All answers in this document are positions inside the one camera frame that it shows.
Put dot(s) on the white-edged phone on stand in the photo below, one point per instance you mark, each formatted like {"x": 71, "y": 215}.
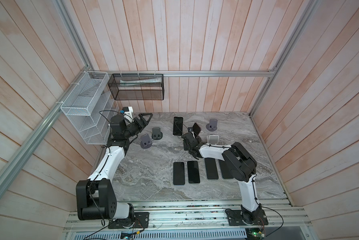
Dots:
{"x": 178, "y": 126}

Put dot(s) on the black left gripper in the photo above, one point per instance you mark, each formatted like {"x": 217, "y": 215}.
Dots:
{"x": 141, "y": 115}

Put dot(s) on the black phone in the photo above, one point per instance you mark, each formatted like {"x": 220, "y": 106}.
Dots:
{"x": 224, "y": 170}

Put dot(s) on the grey ventilation grille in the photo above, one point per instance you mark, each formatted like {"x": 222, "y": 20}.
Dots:
{"x": 198, "y": 234}

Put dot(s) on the green-edged phone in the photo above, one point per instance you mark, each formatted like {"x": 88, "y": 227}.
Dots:
{"x": 193, "y": 172}

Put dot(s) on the blue-edged phone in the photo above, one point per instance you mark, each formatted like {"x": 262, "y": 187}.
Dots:
{"x": 178, "y": 173}

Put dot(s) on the pink-edged phone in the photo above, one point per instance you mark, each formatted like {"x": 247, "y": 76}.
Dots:
{"x": 196, "y": 129}

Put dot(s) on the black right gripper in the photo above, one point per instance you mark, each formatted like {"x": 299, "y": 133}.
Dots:
{"x": 185, "y": 147}

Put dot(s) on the dark round phone stand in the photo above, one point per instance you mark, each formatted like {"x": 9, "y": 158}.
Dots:
{"x": 156, "y": 133}

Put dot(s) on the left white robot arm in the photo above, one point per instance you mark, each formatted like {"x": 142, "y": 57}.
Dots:
{"x": 95, "y": 196}

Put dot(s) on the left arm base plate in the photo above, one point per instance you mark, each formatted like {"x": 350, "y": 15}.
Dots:
{"x": 138, "y": 220}

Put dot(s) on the white folding stand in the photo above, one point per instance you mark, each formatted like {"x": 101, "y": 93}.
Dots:
{"x": 213, "y": 139}

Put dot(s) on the black wire mesh basket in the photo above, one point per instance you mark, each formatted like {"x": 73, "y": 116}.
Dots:
{"x": 137, "y": 87}

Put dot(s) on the grey round phone stand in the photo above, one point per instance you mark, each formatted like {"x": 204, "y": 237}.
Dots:
{"x": 212, "y": 125}

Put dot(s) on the dark round stand front left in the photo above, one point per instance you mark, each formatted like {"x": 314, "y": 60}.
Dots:
{"x": 145, "y": 141}

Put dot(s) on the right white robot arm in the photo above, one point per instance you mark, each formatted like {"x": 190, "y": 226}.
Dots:
{"x": 241, "y": 166}

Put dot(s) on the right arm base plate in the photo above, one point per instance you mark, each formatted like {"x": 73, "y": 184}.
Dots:
{"x": 246, "y": 218}

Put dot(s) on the white wire mesh shelf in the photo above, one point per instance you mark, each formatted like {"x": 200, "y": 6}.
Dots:
{"x": 89, "y": 108}

